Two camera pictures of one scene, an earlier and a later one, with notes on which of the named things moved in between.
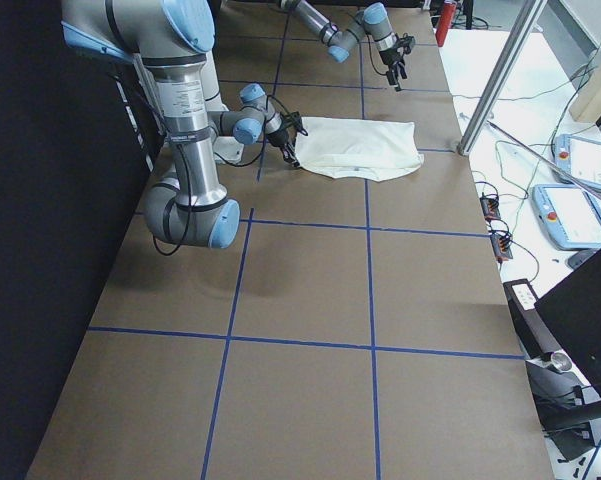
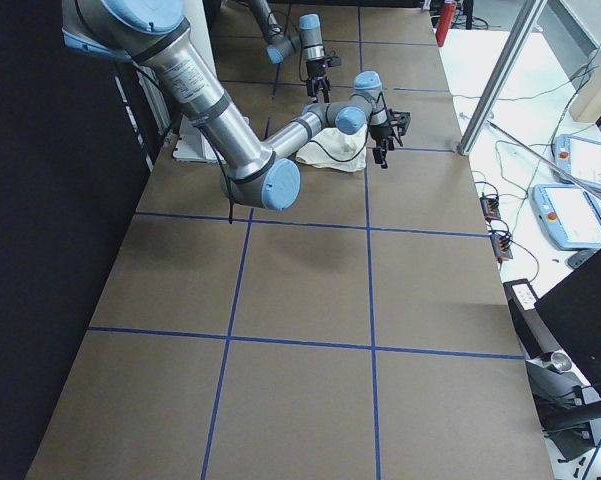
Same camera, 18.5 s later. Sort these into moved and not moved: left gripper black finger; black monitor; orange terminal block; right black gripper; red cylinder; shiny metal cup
Moved: right black gripper; left gripper black finger
Not moved: red cylinder; shiny metal cup; black monitor; orange terminal block
